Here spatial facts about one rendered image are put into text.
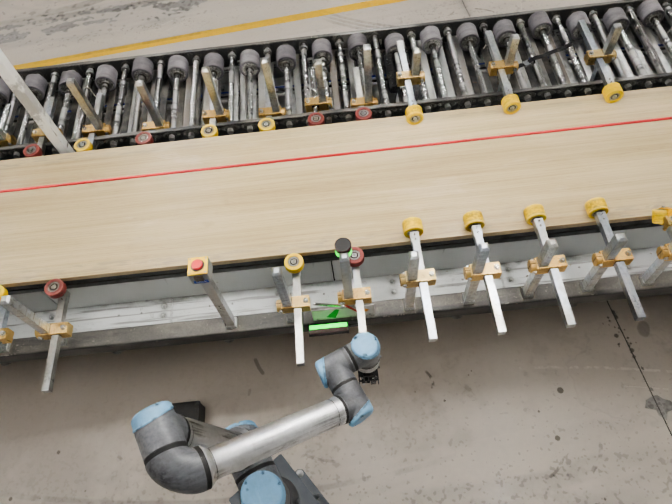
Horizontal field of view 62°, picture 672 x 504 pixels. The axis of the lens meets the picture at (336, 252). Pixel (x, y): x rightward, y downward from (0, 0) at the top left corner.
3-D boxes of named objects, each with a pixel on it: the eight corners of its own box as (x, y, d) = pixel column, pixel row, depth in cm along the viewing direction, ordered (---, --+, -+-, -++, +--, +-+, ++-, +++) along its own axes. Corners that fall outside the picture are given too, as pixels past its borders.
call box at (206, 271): (212, 283, 198) (207, 273, 192) (193, 285, 198) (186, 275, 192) (213, 266, 202) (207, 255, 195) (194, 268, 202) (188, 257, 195)
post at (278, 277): (298, 325, 241) (281, 274, 200) (290, 326, 241) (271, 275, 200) (297, 318, 243) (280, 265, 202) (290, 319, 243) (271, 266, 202)
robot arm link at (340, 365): (327, 390, 171) (362, 370, 174) (310, 358, 177) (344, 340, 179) (329, 398, 179) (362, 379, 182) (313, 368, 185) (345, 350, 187)
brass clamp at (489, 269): (500, 279, 215) (502, 273, 211) (465, 283, 216) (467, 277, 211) (496, 266, 219) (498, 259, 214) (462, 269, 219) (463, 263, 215)
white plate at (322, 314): (374, 315, 236) (374, 305, 227) (313, 321, 236) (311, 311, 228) (374, 313, 236) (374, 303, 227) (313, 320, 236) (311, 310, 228)
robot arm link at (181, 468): (162, 503, 133) (382, 406, 169) (145, 455, 139) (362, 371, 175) (158, 518, 141) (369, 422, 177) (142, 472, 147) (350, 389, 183)
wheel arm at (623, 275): (643, 320, 202) (647, 316, 199) (633, 321, 202) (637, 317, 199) (599, 208, 228) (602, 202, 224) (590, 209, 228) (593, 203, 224)
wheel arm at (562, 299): (574, 327, 203) (577, 323, 200) (564, 328, 203) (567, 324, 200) (538, 214, 228) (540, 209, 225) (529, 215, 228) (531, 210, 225)
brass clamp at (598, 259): (629, 266, 214) (634, 259, 210) (594, 270, 215) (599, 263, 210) (624, 252, 218) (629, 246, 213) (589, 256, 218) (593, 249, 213)
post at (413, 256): (413, 312, 239) (419, 257, 198) (405, 313, 239) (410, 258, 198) (412, 305, 241) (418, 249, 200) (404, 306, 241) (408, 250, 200)
